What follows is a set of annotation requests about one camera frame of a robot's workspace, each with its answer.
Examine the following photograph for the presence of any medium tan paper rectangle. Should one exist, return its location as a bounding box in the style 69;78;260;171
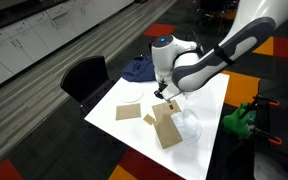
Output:
115;103;142;121

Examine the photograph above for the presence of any small white round plate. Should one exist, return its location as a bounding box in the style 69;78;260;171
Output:
119;84;145;104

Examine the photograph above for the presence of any large white round plate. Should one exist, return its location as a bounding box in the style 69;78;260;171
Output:
170;108;203;146

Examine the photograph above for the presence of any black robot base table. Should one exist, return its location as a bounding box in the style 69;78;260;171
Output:
253;79;288;180

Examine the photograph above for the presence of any dark background chair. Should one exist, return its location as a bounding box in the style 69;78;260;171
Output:
193;0;242;35

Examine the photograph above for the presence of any white cabinet row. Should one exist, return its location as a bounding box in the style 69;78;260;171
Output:
0;0;135;95

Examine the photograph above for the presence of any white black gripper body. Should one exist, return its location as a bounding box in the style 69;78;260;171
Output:
155;75;185;100

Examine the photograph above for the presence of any orange black clamp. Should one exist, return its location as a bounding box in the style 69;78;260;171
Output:
247;94;281;116
250;128;283;147

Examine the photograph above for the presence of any black chair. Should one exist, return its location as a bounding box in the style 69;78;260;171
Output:
59;55;116;117

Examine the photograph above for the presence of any blue crumpled cloth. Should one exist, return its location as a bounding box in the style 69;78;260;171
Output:
121;54;157;83

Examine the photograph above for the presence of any wide tan paper sheet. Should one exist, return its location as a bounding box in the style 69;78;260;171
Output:
151;99;182;121

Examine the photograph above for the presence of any long tan paper strip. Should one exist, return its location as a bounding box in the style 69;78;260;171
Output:
153;114;184;150

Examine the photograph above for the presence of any black countertop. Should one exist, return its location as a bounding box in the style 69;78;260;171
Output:
0;0;68;36

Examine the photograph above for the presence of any small tan paper square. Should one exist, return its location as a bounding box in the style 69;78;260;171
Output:
142;113;156;126

